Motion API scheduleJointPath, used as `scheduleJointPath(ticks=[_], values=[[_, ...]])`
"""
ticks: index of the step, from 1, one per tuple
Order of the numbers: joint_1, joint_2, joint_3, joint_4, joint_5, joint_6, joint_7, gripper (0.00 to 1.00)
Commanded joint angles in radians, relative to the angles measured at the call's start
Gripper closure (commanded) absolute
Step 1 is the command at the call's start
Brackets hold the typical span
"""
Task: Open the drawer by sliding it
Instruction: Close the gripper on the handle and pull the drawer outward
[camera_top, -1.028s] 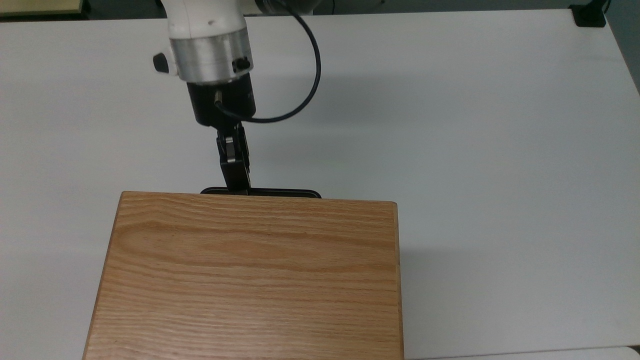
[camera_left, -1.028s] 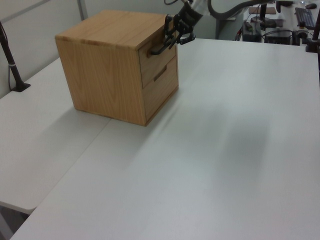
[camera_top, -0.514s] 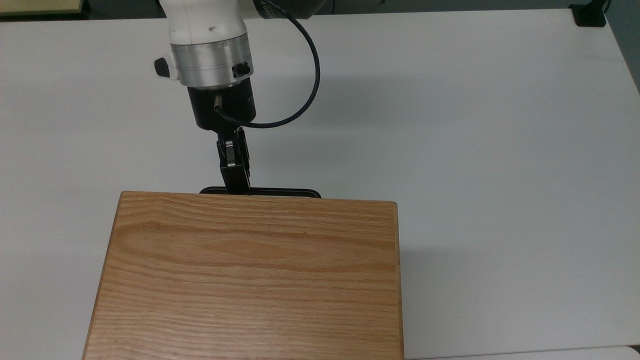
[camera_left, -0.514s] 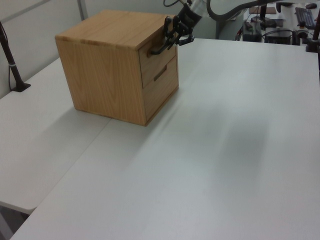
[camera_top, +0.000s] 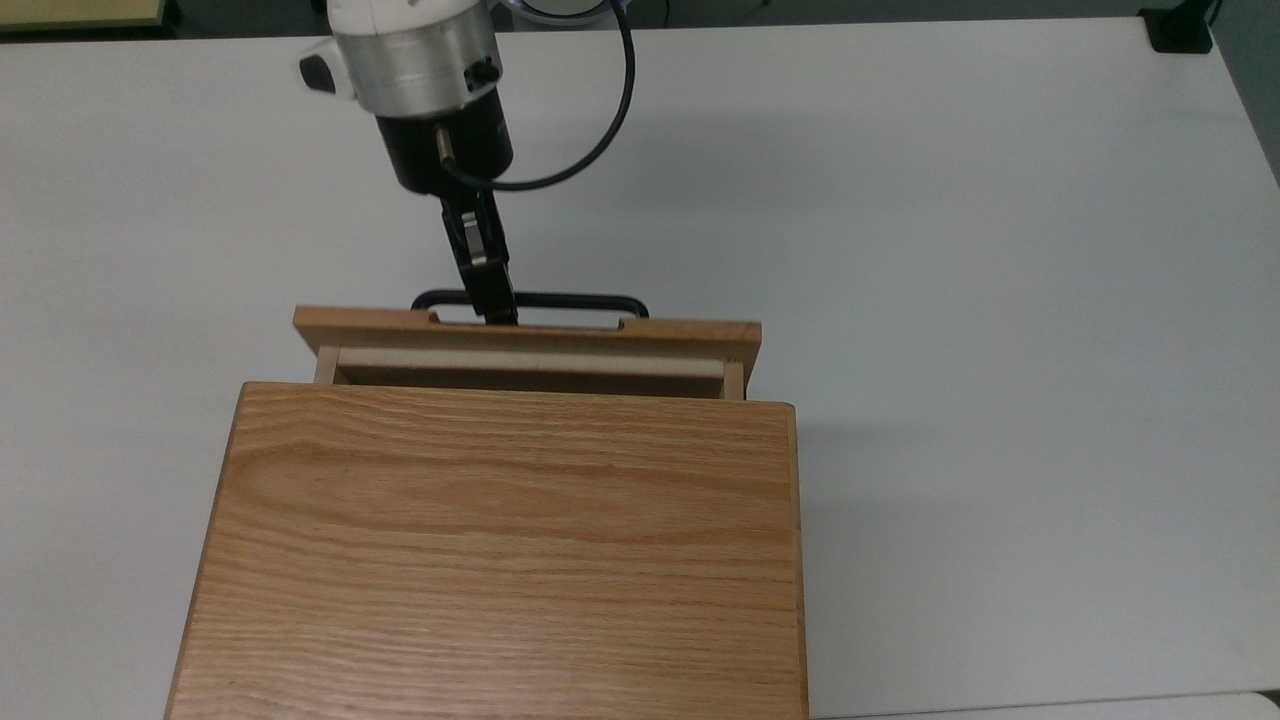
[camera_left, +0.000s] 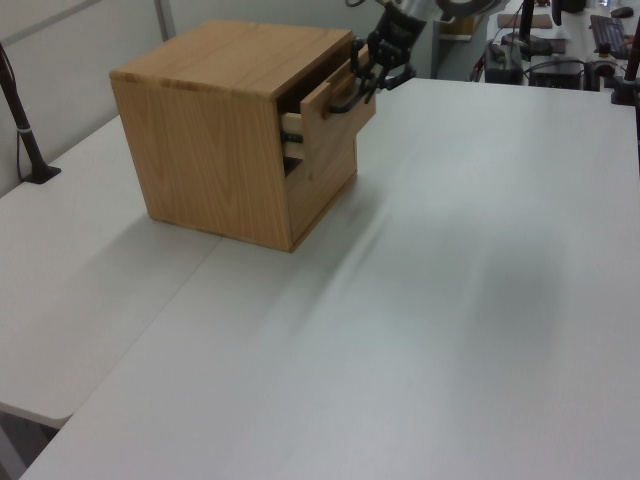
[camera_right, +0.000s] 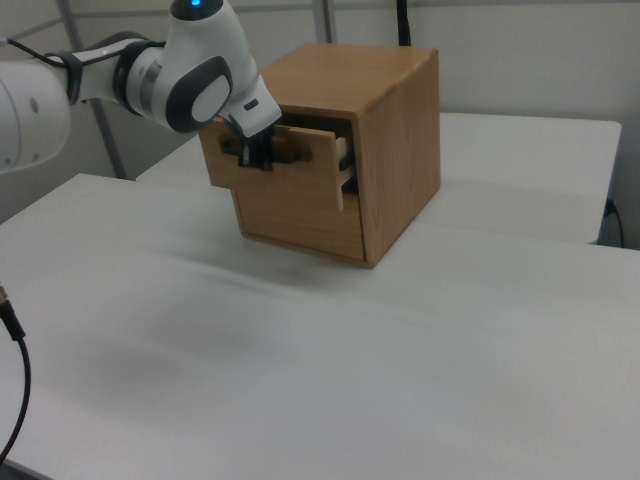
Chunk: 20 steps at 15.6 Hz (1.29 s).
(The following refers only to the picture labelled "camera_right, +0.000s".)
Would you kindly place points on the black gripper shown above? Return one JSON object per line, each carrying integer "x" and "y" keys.
{"x": 260, "y": 136}

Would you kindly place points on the wooden drawer with notch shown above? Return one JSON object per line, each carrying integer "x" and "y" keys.
{"x": 295, "y": 180}

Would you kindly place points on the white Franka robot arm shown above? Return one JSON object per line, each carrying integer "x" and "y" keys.
{"x": 190, "y": 75}

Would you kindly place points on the wooden drawer without notch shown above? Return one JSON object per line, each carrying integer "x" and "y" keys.
{"x": 300, "y": 230}

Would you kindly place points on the wooden drawer cabinet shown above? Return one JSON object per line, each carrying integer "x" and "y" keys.
{"x": 400, "y": 150}

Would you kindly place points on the black vertical pole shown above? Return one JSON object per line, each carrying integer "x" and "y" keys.
{"x": 404, "y": 22}

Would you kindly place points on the grey metal frame post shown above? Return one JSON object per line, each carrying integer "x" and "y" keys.
{"x": 107, "y": 140}

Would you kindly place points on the slim grey wall post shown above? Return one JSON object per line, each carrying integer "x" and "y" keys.
{"x": 324, "y": 20}

